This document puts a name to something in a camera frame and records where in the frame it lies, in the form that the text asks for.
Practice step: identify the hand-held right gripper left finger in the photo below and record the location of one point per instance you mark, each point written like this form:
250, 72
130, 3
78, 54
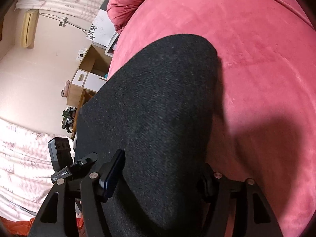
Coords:
112, 175

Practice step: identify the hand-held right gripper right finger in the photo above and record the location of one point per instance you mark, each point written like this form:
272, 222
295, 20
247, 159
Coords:
209, 185

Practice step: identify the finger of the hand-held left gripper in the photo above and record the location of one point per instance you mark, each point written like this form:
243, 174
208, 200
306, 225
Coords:
84, 164

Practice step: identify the black pants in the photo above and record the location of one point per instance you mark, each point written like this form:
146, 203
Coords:
153, 103

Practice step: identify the toys on desk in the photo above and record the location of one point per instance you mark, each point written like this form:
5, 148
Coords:
68, 118

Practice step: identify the white floral cloth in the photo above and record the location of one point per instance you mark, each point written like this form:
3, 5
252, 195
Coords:
24, 167

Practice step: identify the brown wooden shelf unit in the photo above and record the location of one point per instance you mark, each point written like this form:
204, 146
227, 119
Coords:
82, 103

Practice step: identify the pink patterned bundle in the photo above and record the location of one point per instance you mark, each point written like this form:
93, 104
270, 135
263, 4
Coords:
66, 88

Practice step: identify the white-front wooden cabinet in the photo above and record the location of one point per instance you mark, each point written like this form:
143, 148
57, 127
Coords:
86, 80

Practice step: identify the orange cloth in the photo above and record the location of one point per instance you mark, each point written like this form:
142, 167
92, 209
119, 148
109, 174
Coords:
17, 227

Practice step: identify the open wooden shelf unit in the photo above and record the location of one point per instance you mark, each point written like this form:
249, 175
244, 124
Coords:
95, 59

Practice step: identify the grey bedside table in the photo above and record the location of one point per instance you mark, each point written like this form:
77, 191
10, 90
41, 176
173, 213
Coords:
111, 45

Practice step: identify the white power strip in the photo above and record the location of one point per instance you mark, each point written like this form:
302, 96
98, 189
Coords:
63, 21

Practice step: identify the pink pillow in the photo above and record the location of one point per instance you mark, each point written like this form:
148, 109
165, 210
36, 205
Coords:
126, 2

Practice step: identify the beige wall air conditioner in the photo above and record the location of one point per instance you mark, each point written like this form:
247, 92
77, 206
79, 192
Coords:
29, 28

